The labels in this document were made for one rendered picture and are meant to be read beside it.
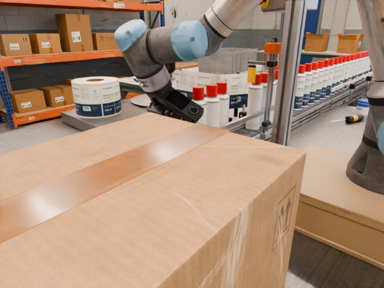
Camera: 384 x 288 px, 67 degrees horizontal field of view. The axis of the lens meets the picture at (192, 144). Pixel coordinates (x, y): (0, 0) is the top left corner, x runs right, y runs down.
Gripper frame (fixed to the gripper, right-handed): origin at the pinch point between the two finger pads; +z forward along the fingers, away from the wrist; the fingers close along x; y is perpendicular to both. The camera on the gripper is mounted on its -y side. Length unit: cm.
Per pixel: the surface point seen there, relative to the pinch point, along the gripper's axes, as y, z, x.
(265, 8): -1.6, -14.5, -46.8
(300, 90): -1, 32, -64
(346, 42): 124, 278, -492
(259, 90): -1.6, 8.5, -34.6
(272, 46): -8.2, -7.8, -36.6
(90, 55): 355, 89, -140
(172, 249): -43, -40, 32
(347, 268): -46.6, 5.1, 12.2
